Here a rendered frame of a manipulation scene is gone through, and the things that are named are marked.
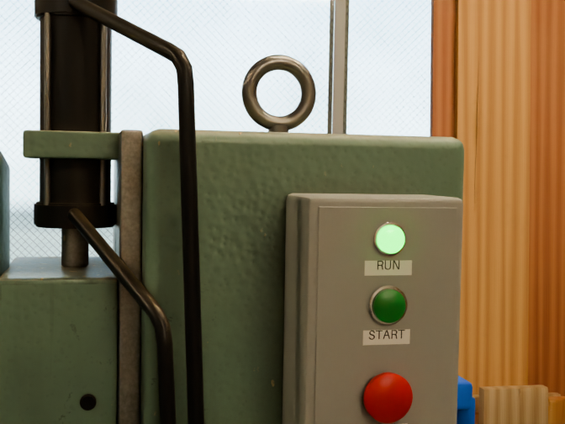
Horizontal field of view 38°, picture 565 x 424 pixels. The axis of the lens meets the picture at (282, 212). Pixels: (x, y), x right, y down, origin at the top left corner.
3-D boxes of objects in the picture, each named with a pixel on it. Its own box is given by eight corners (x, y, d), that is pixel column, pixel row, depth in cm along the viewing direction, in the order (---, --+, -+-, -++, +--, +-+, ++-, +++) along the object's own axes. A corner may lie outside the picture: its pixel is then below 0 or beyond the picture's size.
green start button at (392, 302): (367, 325, 50) (368, 285, 50) (405, 324, 50) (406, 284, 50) (371, 327, 49) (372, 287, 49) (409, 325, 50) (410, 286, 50)
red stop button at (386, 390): (361, 421, 50) (361, 371, 50) (407, 418, 51) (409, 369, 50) (366, 426, 49) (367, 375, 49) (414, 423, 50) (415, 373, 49)
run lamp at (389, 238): (372, 255, 50) (373, 222, 49) (403, 255, 50) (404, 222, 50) (376, 257, 49) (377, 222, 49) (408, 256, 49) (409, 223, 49)
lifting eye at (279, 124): (239, 137, 65) (240, 54, 65) (312, 139, 67) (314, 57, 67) (242, 136, 64) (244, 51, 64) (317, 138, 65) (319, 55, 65)
